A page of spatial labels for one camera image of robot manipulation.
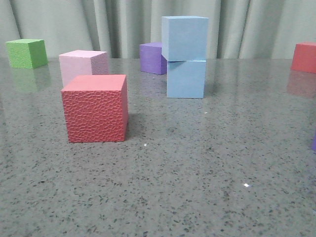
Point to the large red textured cube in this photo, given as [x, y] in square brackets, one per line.
[96, 108]

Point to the light blue foam cube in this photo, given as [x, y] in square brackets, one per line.
[186, 79]

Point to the grey-green curtain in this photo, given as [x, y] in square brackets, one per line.
[242, 29]

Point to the pink foam cube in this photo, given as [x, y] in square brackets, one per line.
[82, 62]

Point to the green foam cube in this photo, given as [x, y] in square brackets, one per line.
[26, 53]

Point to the red cube far right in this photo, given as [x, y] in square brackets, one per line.
[304, 58]

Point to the purple cube right edge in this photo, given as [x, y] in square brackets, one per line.
[313, 145]

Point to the purple foam cube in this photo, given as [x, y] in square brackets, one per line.
[151, 59]

